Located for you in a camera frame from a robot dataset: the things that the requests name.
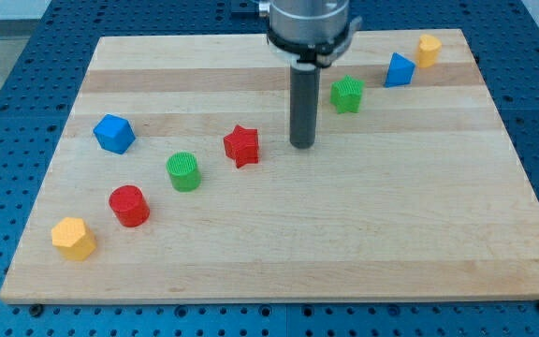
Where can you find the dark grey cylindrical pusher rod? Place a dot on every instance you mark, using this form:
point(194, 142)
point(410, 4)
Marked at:
point(303, 101)

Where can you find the yellow heart block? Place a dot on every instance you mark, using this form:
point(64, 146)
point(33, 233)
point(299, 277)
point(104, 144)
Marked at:
point(428, 50)

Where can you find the blue cube block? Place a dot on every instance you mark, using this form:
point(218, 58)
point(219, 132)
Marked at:
point(114, 134)

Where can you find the wooden board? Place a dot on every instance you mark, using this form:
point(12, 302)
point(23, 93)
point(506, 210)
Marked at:
point(420, 196)

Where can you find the green star block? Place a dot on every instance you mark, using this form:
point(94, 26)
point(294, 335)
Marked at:
point(346, 94)

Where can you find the red star block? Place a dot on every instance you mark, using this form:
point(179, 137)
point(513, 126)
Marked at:
point(242, 146)

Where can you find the green cylinder block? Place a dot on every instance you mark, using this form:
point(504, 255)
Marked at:
point(183, 172)

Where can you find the red cylinder block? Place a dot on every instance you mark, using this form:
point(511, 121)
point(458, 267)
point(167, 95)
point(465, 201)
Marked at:
point(129, 206)

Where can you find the yellow hexagon block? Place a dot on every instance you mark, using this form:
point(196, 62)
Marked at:
point(73, 239)

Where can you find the blue triangle block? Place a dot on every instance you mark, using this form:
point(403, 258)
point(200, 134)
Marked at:
point(400, 71)

